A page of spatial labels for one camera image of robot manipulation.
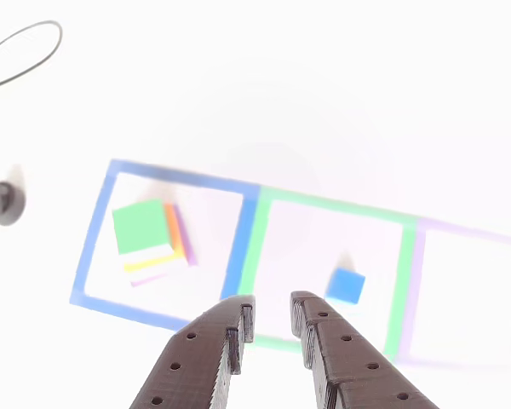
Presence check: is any black cable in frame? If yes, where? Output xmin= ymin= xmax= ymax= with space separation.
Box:
xmin=0 ymin=20 xmax=64 ymax=94

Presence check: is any large purple block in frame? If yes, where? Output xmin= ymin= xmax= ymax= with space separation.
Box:
xmin=129 ymin=203 xmax=198 ymax=287

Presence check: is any green cube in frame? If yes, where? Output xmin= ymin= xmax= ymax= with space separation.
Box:
xmin=112 ymin=199 xmax=175 ymax=266

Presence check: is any purple square frame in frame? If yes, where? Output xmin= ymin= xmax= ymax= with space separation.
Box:
xmin=398 ymin=216 xmax=511 ymax=367

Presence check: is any black tripod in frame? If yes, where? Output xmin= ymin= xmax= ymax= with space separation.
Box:
xmin=0 ymin=181 xmax=26 ymax=228

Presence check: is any blue square frame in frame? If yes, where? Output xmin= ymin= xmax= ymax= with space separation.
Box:
xmin=69 ymin=158 xmax=261 ymax=332

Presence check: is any small blue cube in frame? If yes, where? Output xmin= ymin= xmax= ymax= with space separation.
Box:
xmin=324 ymin=267 xmax=366 ymax=306

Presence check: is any orange block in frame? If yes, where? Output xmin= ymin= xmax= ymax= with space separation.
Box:
xmin=123 ymin=203 xmax=185 ymax=274

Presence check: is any green square frame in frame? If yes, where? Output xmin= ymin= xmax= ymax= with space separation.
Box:
xmin=237 ymin=186 xmax=418 ymax=359

